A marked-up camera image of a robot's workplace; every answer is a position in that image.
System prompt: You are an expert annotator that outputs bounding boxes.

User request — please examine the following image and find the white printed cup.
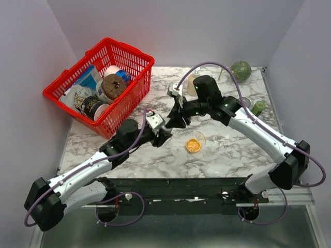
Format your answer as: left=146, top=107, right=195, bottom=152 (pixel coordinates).
left=95, top=80, right=114, bottom=105

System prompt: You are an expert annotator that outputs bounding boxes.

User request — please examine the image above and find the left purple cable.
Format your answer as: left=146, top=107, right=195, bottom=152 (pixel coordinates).
left=24, top=108, right=153, bottom=227

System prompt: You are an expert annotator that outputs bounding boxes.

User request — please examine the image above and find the clear dish lid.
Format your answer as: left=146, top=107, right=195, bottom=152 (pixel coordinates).
left=195, top=131, right=206, bottom=145

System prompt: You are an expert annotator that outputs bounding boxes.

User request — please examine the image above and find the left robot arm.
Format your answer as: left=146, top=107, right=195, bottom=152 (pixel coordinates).
left=24, top=114, right=172, bottom=231

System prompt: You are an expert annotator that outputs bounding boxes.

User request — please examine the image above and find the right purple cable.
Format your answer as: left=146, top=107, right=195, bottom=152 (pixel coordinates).
left=177, top=61, right=326, bottom=188

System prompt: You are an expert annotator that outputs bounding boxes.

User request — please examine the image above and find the green cylinder bottle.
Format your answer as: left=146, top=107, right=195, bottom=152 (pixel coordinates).
left=251, top=100, right=266, bottom=117

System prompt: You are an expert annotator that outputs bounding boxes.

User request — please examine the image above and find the small pill bottle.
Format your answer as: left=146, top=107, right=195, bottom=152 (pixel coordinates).
left=161, top=125, right=172, bottom=132

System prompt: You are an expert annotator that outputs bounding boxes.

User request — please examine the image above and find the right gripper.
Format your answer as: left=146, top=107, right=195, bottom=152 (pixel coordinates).
left=165, top=96, right=209, bottom=130

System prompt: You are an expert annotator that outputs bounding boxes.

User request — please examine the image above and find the orange pill dish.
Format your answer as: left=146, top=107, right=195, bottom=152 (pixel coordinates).
left=186, top=138, right=202, bottom=153

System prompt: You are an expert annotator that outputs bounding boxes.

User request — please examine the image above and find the brown round cork block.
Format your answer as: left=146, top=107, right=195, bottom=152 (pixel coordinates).
left=101, top=74, right=127, bottom=100

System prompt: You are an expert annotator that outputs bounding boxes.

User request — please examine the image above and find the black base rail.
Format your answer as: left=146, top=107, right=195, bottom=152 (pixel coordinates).
left=53, top=177, right=288, bottom=216

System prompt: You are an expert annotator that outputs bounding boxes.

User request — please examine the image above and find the silver cartoon snack bag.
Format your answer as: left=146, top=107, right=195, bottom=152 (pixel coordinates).
left=59, top=85, right=95, bottom=113

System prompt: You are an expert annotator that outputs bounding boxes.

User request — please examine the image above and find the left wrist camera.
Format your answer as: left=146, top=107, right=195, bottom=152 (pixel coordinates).
left=146, top=110, right=166, bottom=134

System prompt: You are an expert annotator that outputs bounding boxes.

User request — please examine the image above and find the red plastic shopping basket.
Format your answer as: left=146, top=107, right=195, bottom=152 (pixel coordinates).
left=42, top=37, right=155, bottom=139

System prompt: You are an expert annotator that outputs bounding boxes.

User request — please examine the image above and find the blue white packet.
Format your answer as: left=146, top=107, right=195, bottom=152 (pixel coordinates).
left=64, top=65, right=102, bottom=95

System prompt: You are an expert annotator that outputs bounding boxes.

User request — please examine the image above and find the white blue tissue roll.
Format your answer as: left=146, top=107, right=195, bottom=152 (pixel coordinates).
left=103, top=65, right=131, bottom=86

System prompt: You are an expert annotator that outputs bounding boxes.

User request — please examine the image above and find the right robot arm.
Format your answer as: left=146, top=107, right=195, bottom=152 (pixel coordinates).
left=167, top=75, right=310, bottom=203

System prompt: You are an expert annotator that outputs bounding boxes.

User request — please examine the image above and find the beige soap pump bottle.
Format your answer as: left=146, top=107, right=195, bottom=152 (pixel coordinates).
left=187, top=67, right=201, bottom=97

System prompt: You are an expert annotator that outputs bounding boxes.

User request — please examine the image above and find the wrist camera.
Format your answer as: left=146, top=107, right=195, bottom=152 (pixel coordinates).
left=146, top=110, right=166, bottom=134
left=167, top=83, right=184, bottom=101

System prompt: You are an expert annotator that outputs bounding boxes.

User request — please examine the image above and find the purple cable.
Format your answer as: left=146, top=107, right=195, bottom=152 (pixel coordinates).
left=24, top=108, right=153, bottom=227
left=177, top=61, right=326, bottom=188

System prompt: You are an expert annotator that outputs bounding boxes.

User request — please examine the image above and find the green melon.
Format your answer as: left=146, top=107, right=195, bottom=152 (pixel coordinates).
left=230, top=61, right=252, bottom=83

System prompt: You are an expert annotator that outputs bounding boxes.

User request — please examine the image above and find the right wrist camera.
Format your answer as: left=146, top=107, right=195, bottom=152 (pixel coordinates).
left=167, top=83, right=184, bottom=101

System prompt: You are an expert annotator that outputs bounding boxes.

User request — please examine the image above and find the black face cream tub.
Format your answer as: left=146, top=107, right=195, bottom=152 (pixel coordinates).
left=80, top=96, right=109, bottom=121

